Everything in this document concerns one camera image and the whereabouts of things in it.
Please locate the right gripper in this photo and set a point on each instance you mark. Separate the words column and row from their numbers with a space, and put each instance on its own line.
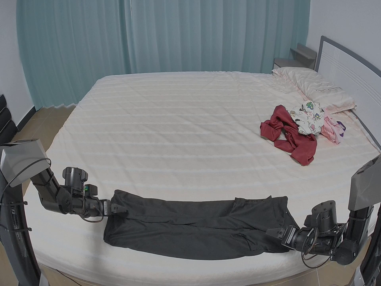
column 294, row 237

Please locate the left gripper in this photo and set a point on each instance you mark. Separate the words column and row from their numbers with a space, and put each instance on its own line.
column 99, row 208

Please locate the black T-shirt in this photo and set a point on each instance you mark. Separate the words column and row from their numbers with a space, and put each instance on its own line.
column 193, row 231

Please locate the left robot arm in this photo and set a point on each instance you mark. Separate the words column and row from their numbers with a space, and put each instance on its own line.
column 20, row 162

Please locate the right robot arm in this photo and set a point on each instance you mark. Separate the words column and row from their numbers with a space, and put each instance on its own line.
column 363, row 186

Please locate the bed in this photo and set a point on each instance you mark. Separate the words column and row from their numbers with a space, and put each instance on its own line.
column 163, row 115

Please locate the dark red garment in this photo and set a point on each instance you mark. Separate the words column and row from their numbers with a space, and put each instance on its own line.
column 303, row 150

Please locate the pink garment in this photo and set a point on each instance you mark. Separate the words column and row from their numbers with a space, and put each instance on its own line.
column 329, row 131

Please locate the white printed pyjama top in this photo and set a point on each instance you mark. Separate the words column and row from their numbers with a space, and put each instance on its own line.
column 306, row 118

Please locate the purple garment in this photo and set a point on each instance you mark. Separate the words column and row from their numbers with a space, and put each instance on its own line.
column 341, row 125

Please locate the black chest of drawers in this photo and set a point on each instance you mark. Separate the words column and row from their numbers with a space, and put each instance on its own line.
column 4, row 121

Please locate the cream pillow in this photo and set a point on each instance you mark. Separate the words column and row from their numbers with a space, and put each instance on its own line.
column 312, row 83

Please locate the blue-green curtain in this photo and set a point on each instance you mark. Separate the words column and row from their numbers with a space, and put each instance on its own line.
column 208, row 25
column 77, row 40

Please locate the grey bedside table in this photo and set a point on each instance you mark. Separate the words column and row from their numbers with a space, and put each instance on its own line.
column 303, row 52

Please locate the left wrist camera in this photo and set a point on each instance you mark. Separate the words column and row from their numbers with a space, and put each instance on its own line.
column 90, row 189

